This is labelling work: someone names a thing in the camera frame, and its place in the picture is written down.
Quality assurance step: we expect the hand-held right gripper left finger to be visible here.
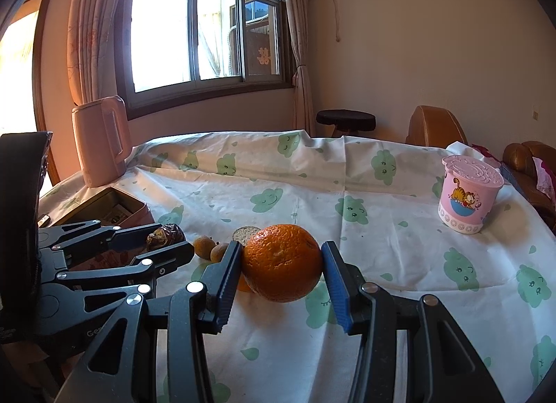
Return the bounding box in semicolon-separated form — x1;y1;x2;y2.
54;240;243;403

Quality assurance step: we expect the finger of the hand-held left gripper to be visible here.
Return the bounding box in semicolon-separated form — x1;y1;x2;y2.
38;219;160;257
39;241;195;331

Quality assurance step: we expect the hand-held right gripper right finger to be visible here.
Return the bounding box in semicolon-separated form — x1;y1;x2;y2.
320;240;505;403

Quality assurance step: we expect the dark round fruit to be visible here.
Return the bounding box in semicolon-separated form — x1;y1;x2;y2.
146;223;185;251

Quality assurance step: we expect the pink metal tin box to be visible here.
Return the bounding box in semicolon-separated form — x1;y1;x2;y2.
50;187;156;275

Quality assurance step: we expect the white-topped brown round cake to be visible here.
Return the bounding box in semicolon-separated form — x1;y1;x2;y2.
231;226;261;246

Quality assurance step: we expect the printed paper liner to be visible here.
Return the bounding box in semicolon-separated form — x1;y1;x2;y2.
98;204;133;227

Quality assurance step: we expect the pink electric kettle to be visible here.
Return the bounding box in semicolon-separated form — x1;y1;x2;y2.
72;96;132;189

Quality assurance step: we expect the pink cartoon cup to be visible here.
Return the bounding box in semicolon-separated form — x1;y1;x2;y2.
437;155;505;235

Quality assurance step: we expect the round black stool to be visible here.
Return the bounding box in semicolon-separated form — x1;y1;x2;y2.
316;109;376;138

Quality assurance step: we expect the pink patterned curtain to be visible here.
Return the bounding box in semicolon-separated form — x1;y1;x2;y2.
65;0;133;108

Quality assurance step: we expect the sliding glass window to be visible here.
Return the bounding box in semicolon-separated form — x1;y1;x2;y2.
115;0;296;119

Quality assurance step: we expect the beige curtain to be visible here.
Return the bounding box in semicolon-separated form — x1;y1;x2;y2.
280;0;317;137

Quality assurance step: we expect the brown leather sofa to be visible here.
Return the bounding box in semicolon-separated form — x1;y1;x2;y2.
501;141;556;230

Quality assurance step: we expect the floral cushion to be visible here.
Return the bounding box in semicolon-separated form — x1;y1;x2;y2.
532;156;556;202

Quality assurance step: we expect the wooden door frame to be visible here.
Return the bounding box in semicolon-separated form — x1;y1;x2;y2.
30;0;62;184

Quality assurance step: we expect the air conditioner hose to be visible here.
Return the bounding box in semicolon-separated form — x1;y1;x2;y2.
306;0;342;43

